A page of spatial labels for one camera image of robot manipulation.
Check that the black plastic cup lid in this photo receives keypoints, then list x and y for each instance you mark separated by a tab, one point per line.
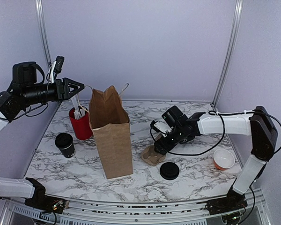
63	140

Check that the front aluminium rail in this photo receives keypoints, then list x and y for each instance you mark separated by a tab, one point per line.
194	212

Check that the brown paper bag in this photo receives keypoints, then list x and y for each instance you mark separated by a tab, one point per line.
110	125

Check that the right aluminium frame post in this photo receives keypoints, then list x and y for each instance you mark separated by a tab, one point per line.
231	46

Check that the orange white bowl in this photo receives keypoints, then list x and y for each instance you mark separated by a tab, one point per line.
223	159

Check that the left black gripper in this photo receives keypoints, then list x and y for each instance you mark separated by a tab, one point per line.
62	89

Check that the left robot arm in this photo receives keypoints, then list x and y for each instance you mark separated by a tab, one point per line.
30	86

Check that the left aluminium frame post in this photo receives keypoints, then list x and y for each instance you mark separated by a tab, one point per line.
42	28

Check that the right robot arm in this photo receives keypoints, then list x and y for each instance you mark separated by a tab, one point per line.
257	123

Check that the white sachet in holder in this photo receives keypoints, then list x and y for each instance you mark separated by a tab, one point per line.
83	111

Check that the red cylindrical holder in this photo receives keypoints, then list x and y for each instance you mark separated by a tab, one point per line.
81	126

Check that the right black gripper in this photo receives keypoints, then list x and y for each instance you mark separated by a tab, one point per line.
158	144

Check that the aluminium frame post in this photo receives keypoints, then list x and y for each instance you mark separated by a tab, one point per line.
231	46
42	28

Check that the black paper coffee cup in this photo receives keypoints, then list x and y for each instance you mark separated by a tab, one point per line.
68	152

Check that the cardboard cup carrier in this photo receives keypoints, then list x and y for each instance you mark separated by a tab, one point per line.
151	157

